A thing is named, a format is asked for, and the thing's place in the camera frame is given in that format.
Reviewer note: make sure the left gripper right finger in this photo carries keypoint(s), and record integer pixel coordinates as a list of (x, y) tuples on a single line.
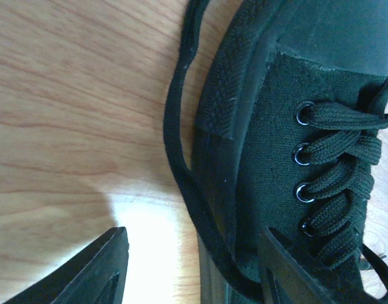
[(278, 268)]

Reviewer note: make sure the black shoelace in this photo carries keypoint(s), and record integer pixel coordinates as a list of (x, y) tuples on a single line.
[(340, 164)]

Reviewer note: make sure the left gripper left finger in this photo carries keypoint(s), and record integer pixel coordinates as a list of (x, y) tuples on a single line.
[(97, 274)]

